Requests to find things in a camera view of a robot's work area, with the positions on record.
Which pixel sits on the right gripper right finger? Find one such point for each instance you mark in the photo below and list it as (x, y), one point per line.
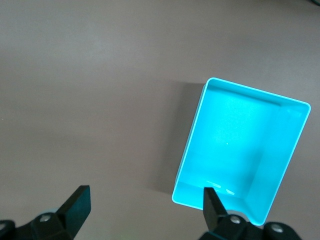
(212, 210)

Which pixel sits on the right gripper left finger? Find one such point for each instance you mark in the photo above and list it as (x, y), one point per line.
(72, 207)

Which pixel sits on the turquoise plastic bin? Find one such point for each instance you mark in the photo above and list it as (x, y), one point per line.
(237, 140)

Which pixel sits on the brown table cover sheet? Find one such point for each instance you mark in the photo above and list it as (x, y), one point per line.
(75, 75)

